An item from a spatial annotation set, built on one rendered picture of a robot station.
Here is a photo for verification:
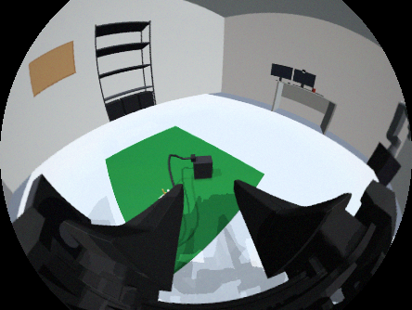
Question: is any green circuit board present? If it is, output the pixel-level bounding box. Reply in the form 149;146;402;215
105;125;263;274

